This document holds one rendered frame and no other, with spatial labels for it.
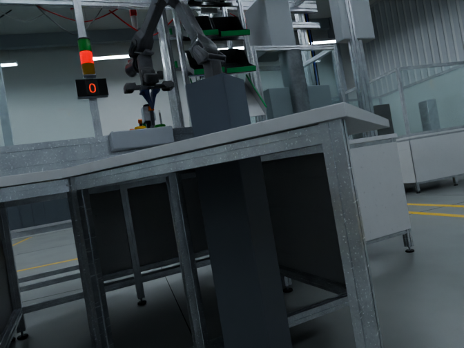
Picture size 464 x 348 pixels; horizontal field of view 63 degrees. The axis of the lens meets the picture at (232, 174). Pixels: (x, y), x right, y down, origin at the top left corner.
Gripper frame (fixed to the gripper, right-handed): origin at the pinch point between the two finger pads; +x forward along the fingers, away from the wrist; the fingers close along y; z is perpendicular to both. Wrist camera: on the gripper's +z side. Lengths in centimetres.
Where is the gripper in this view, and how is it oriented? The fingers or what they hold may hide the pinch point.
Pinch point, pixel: (151, 100)
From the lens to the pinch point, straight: 152.8
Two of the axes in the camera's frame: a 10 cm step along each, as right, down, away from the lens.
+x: 1.7, 9.9, -0.1
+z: 3.9, -0.8, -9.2
